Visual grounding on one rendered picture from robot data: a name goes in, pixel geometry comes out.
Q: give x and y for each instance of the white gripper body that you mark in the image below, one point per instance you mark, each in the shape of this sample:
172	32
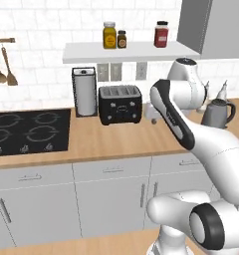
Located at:
149	111

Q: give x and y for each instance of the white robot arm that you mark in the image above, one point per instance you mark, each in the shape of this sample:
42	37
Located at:
221	156

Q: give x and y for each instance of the black toaster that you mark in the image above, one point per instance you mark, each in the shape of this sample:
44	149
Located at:
120	106

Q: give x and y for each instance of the grey drawer front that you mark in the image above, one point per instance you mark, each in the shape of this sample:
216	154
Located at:
51	176
131	169
164	164

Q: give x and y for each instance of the grey kettle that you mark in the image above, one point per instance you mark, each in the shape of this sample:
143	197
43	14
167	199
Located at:
216	114

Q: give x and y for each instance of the paper towel roll in holder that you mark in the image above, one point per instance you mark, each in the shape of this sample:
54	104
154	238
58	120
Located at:
85	93

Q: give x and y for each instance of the small brown spice jar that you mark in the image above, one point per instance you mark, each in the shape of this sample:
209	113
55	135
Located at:
121	40

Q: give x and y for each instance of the red spice jar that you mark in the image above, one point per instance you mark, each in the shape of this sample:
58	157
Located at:
161	36

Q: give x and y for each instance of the grey pointed bottle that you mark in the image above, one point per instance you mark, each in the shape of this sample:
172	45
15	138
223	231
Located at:
223	89

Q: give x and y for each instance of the yellow spice jar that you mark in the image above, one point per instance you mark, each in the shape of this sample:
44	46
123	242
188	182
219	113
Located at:
109	37

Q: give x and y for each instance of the black hob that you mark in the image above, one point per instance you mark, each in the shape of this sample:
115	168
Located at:
28	131

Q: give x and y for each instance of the wooden spatula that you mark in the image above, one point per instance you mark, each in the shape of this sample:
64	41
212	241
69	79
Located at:
11	78

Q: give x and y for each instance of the wooden spoon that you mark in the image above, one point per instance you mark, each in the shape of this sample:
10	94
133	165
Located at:
0	74

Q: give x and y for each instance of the grey wall socket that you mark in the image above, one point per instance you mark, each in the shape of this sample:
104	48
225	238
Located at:
141	71
103	72
116	72

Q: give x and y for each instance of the white wall shelf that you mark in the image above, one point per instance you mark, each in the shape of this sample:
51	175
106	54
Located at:
124	52

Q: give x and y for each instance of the grey wall cupboard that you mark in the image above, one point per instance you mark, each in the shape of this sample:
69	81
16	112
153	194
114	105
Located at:
221	26

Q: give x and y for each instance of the wooden tool rail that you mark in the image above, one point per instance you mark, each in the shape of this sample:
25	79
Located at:
3	40

